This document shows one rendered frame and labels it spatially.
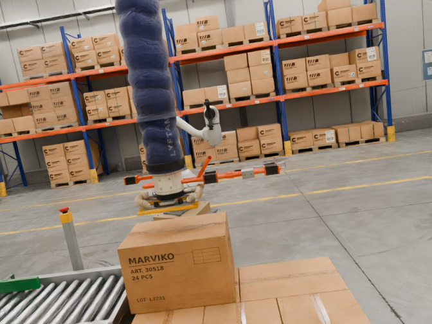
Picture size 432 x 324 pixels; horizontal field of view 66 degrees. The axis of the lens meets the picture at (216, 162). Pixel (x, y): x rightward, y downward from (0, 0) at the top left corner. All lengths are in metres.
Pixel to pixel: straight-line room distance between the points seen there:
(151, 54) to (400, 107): 10.16
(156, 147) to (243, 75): 7.35
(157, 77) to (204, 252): 0.97
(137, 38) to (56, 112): 8.36
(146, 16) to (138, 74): 0.29
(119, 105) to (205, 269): 7.94
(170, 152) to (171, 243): 0.50
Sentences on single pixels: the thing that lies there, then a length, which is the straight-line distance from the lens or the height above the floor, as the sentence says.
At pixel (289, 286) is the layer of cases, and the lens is 2.11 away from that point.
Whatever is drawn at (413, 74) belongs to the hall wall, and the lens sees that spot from 11.66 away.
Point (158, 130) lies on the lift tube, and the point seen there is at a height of 1.54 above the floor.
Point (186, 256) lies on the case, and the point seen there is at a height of 0.85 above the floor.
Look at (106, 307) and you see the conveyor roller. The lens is 2.28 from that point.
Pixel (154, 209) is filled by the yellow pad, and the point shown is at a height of 1.12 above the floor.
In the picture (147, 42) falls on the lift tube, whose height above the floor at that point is 2.00.
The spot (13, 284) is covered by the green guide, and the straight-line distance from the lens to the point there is 2.88.
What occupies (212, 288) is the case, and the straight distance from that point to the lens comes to 1.97.
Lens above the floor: 1.63
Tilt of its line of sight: 10 degrees down
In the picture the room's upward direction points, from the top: 9 degrees counter-clockwise
